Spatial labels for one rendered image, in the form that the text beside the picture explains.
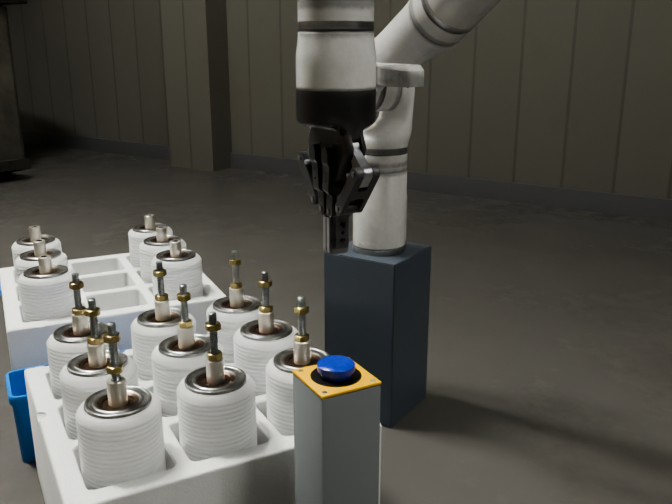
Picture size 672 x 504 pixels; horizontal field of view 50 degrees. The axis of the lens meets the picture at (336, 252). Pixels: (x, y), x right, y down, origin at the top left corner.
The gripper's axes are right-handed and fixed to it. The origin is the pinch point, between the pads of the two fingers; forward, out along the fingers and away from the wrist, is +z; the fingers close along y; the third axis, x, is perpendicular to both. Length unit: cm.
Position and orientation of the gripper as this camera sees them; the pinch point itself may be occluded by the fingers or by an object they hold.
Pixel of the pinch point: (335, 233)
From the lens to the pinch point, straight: 72.1
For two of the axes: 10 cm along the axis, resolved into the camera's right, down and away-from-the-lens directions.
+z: 0.0, 9.6, 2.8
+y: 4.8, 2.5, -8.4
